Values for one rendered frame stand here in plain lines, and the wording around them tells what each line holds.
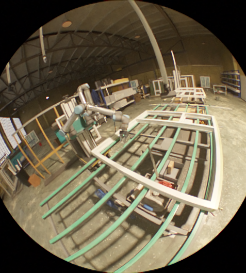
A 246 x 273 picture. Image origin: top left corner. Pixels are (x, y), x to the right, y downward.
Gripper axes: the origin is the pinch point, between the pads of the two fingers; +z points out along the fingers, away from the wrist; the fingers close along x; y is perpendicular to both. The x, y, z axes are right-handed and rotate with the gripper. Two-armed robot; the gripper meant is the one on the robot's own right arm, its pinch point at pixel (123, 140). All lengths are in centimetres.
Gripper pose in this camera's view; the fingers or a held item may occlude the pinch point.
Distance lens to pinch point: 123.6
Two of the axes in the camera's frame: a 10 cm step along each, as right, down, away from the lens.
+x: -7.5, -1.2, 6.5
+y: 6.5, 0.8, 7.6
